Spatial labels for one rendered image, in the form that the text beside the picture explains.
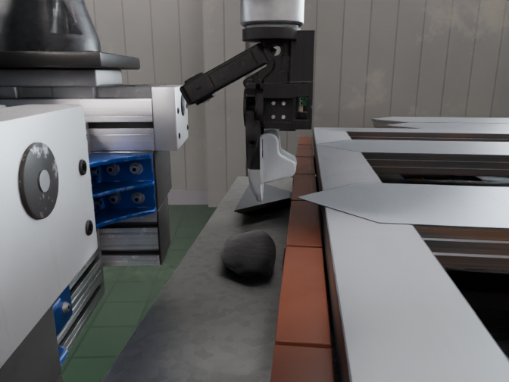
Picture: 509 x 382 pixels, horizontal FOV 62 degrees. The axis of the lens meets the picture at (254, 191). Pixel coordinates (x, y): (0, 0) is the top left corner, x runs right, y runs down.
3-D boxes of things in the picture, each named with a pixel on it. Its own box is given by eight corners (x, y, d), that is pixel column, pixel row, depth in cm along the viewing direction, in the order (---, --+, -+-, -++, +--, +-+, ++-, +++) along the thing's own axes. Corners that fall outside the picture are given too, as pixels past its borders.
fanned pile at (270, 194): (294, 185, 132) (295, 173, 131) (289, 229, 94) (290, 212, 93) (254, 184, 133) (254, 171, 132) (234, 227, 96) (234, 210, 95)
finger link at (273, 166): (295, 208, 53) (296, 134, 51) (247, 207, 54) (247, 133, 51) (295, 201, 56) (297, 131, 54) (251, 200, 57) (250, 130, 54)
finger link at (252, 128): (258, 172, 51) (258, 96, 49) (245, 171, 51) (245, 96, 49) (262, 164, 56) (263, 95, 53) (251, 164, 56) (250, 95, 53)
